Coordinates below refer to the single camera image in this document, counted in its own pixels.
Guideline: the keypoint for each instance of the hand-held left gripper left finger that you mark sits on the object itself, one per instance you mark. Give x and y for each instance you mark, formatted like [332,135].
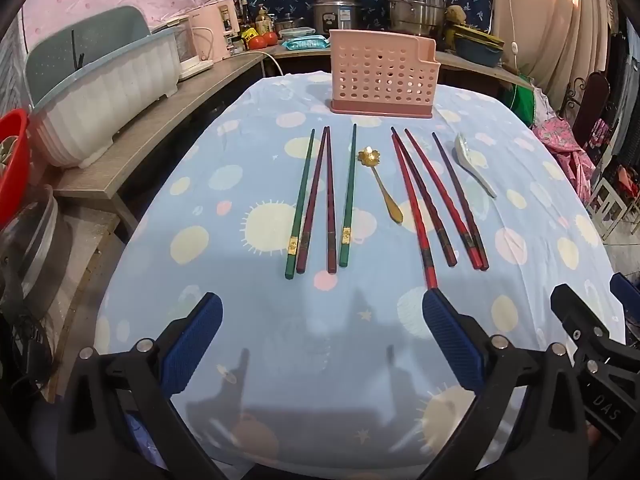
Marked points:
[192,340]

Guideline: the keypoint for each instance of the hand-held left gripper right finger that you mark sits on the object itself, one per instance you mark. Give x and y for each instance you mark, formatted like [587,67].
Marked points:
[452,345]

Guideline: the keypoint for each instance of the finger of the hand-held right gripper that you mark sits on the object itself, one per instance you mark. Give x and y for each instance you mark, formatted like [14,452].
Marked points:
[629,295]
[582,317]

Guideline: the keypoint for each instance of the dark purple chopstick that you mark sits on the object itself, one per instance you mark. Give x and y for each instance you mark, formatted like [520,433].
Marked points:
[425,200]
[460,200]

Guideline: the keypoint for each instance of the red patterned chopstick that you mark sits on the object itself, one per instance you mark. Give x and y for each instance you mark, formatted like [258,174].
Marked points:
[412,205]
[442,195]

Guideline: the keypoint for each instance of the green chopstick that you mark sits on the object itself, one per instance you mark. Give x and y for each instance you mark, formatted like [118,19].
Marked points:
[300,205]
[348,195]

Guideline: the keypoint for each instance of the dark red chopstick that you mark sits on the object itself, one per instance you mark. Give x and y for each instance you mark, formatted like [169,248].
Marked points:
[312,200]
[330,210]

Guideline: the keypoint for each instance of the white ceramic spoon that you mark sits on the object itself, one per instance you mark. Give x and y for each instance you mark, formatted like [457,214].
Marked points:
[467,155]

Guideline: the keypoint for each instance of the pink perforated utensil basket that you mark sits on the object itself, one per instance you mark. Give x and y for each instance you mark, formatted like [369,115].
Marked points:
[380,70]

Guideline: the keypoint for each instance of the white metal rack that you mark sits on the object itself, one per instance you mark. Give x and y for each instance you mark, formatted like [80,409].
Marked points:
[607,210]

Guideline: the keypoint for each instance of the pink floral garment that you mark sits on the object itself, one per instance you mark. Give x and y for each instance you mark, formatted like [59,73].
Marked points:
[560,145]

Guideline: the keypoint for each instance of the dark wooden chair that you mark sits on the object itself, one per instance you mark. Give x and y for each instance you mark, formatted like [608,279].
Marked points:
[595,105]

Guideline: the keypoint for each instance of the dark hanging clothes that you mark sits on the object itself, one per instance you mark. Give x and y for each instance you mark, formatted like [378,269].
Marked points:
[627,90]

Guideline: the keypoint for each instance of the gold flower spoon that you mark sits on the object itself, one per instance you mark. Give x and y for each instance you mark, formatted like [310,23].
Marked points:
[369,156]

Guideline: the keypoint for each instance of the green cloth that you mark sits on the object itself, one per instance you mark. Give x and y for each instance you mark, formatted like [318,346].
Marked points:
[522,102]

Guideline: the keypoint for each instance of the red plastic basin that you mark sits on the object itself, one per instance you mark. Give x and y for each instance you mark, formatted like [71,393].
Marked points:
[12,160]

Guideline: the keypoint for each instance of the white dish rack teal lid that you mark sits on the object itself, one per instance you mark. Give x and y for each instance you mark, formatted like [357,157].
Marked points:
[110,90]

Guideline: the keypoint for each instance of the beige curtain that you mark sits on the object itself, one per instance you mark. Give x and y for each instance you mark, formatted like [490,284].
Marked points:
[550,20]

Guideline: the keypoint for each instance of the blue pot with yellow lid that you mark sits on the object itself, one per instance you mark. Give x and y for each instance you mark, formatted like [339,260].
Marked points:
[477,50]

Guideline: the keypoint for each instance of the red tomato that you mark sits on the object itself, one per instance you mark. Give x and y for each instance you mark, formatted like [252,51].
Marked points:
[270,38]
[256,43]

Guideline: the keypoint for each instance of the pink kitchen appliance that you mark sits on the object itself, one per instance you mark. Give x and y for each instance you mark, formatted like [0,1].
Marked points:
[217,30]

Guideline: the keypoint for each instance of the blue wet wipes pack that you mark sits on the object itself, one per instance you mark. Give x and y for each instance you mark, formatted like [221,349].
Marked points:
[306,43]

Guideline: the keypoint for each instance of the clear plastic food container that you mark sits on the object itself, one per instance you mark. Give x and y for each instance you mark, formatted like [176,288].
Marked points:
[295,33]

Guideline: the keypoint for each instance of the dark sauce bottle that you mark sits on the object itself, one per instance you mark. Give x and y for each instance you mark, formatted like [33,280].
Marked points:
[245,17]

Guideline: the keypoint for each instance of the yellow label seasoning bottle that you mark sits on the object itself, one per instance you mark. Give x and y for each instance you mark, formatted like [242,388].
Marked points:
[264,21]

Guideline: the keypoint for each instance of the brown ginger root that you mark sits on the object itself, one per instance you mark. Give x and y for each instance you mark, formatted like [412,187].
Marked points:
[456,15]

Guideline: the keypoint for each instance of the grey striped cloth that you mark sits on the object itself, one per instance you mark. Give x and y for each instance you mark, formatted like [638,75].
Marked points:
[12,65]

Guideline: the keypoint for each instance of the stacked steel steamer pot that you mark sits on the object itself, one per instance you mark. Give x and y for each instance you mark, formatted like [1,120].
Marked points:
[414,5]

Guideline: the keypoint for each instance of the steel rice cooker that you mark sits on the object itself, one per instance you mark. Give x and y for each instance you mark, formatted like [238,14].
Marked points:
[337,12]

